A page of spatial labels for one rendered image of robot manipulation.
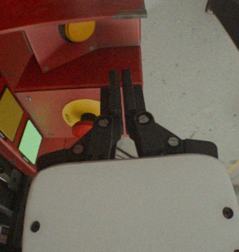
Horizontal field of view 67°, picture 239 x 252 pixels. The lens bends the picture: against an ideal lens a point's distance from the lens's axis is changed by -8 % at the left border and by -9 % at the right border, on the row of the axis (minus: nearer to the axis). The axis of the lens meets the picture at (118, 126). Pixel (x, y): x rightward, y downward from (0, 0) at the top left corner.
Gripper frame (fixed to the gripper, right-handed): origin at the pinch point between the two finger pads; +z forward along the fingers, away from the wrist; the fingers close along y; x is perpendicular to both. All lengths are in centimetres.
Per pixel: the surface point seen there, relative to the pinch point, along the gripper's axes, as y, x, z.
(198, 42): 43, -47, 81
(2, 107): -13.0, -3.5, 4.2
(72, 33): -5.0, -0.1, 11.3
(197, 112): 55, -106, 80
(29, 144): -13.0, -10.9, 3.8
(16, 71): -25.8, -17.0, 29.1
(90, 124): -4.0, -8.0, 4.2
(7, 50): -25.5, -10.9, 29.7
